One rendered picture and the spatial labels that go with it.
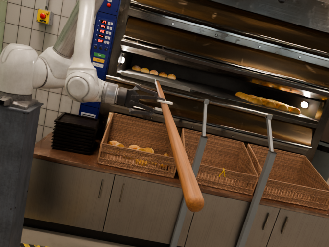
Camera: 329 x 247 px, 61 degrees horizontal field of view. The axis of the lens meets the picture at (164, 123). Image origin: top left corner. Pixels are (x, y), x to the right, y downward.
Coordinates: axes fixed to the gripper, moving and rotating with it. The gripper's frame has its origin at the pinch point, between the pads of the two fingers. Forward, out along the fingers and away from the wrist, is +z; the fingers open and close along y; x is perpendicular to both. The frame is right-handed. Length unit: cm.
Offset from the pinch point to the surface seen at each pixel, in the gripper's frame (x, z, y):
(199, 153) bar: -53, 35, 33
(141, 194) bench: -59, 6, 73
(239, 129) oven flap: -110, 79, 22
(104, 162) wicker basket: -64, -24, 58
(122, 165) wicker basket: -64, -12, 57
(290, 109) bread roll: -130, 129, -4
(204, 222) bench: -58, 55, 85
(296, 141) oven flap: -109, 133, 21
